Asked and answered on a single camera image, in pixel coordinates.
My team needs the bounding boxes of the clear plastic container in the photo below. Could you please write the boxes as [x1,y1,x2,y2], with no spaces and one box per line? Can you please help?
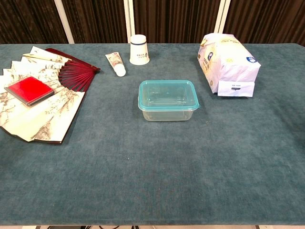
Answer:
[139,104,200,122]

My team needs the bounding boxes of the teal container lid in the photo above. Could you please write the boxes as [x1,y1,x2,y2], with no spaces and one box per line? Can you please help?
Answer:
[138,80,201,112]

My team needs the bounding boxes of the white upturned paper cup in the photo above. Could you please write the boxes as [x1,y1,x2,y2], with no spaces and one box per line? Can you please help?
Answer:
[129,34,150,65]

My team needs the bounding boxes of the white printed cream tube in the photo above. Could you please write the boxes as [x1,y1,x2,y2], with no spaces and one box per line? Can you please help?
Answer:
[105,52,126,77]

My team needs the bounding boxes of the teal table cloth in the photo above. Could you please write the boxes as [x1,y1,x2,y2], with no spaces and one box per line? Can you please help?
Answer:
[0,42,305,226]

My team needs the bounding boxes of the white tissue pack bag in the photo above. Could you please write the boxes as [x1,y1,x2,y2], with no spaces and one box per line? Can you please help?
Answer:
[197,32,262,98]

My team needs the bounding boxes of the dark brown pleated curtain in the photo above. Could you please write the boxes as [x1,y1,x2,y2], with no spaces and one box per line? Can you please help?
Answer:
[0,0,305,46]

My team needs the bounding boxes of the painted paper folding fan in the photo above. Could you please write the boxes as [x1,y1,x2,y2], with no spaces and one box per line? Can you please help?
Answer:
[0,46,101,145]

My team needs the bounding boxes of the red flat square case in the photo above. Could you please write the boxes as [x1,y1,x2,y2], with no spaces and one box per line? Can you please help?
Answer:
[4,76,55,107]

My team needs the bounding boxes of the white double upright post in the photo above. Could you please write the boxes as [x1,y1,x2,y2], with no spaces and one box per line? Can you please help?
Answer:
[123,0,136,44]

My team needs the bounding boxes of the white post with dark stripe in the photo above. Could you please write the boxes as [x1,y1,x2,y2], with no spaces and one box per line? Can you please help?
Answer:
[213,0,231,34]

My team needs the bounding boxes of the white slanted post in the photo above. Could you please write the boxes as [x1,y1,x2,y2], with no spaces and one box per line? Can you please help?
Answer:
[53,0,75,44]

